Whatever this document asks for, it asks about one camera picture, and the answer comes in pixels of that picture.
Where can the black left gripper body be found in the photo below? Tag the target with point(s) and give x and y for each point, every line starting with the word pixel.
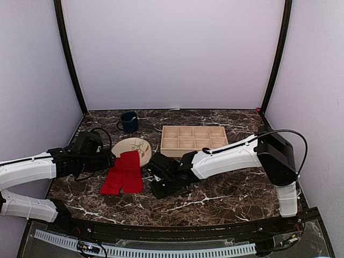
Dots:
pixel 90 164

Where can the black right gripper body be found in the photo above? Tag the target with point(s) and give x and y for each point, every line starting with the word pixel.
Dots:
pixel 168 177

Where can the red sock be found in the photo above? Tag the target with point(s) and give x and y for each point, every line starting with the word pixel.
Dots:
pixel 131 170
pixel 114 181

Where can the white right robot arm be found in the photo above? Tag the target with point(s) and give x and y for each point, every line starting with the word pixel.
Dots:
pixel 266 149

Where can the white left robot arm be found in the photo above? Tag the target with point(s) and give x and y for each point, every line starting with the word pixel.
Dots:
pixel 54 163

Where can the wooden compartment tray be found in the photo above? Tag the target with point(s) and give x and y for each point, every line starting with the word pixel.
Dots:
pixel 179 140

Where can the cream plate with bird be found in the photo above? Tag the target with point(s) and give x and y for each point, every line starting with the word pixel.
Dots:
pixel 134 144

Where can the red sock on plate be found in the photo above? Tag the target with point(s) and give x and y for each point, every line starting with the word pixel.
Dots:
pixel 114 181

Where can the dark blue mug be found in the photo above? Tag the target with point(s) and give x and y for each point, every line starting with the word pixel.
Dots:
pixel 128 122

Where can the small circuit board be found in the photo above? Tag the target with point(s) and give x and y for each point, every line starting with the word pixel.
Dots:
pixel 85 247

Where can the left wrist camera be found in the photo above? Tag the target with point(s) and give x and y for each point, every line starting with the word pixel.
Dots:
pixel 88 143

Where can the white slotted cable duct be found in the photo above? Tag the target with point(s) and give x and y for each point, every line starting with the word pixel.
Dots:
pixel 131 248

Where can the black front table rail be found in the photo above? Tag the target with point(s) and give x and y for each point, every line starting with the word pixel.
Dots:
pixel 252 230

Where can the left black frame post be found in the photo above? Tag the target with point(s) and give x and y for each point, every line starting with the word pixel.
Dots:
pixel 68 55

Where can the black frame post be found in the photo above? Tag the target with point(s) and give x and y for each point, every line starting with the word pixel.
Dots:
pixel 68 55
pixel 278 57

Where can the right black frame post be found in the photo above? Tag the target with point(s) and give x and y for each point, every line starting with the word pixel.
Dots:
pixel 278 57

